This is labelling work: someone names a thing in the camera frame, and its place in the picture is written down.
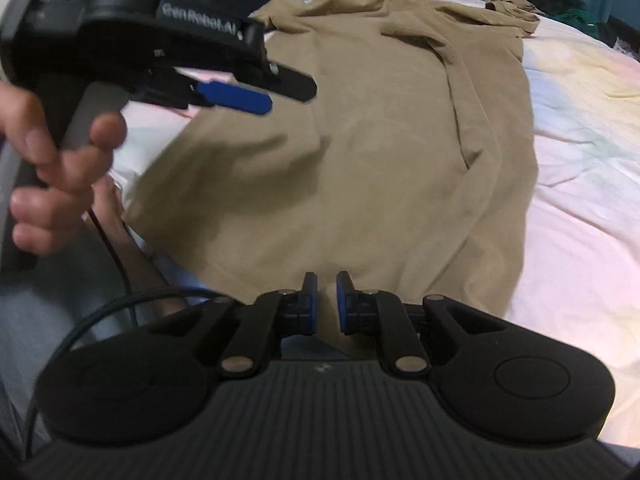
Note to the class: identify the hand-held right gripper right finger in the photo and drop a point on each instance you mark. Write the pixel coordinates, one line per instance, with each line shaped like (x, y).
(343, 310)

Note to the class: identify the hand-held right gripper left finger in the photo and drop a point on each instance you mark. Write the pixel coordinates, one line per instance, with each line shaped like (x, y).
(310, 310)

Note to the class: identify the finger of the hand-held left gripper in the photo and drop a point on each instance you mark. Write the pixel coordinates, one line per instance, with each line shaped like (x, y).
(295, 85)
(235, 97)

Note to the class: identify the tan t-shirt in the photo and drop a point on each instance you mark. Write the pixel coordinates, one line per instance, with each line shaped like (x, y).
(350, 160)

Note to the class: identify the person's left hand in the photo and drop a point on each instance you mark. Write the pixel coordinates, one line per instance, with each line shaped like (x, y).
(50, 175)

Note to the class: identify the green cloth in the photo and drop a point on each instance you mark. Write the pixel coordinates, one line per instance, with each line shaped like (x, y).
(582, 19)

